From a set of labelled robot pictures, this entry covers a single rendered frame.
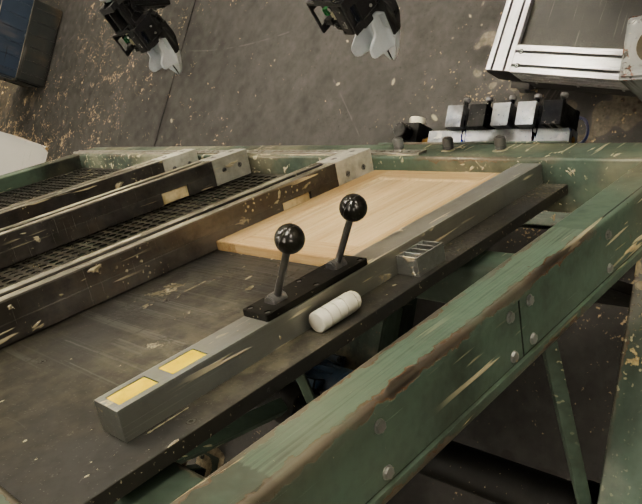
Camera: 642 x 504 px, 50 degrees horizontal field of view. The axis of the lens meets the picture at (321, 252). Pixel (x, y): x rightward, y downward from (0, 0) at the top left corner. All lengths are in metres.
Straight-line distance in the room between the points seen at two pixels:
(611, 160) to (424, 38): 1.66
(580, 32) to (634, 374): 1.21
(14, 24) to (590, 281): 4.95
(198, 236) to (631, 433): 0.87
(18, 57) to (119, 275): 4.41
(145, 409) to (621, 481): 0.92
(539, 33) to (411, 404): 1.81
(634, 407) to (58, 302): 1.02
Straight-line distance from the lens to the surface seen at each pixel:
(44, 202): 1.92
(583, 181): 1.39
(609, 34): 2.27
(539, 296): 0.90
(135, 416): 0.79
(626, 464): 1.42
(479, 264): 1.15
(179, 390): 0.81
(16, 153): 5.24
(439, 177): 1.49
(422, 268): 1.04
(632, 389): 1.41
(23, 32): 5.60
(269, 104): 3.42
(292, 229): 0.83
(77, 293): 1.20
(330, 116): 3.10
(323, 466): 0.63
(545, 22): 2.38
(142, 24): 1.53
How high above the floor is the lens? 2.13
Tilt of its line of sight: 46 degrees down
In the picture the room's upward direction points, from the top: 77 degrees counter-clockwise
